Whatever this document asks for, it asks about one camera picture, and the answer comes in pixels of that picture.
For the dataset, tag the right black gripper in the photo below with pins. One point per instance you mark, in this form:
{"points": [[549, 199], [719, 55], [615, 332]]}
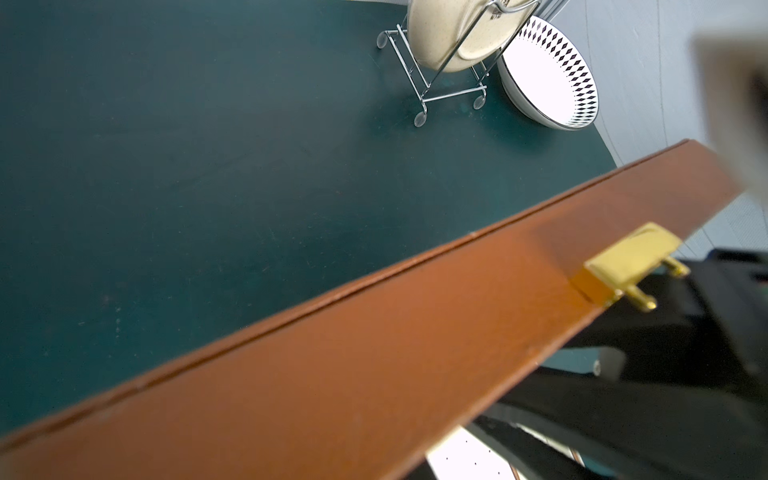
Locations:
{"points": [[681, 392]]}

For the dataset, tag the brown wooden jewelry box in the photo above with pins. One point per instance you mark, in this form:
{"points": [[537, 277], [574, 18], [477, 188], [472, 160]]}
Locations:
{"points": [[361, 381]]}

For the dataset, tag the white bowl dotted rim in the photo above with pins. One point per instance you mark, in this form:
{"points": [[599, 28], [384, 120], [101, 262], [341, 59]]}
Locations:
{"points": [[547, 79]]}

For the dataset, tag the cream plate on stand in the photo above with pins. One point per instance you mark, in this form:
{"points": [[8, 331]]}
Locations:
{"points": [[454, 35]]}

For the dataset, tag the wire plate stand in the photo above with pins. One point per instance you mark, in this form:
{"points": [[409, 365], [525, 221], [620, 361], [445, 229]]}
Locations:
{"points": [[422, 80]]}

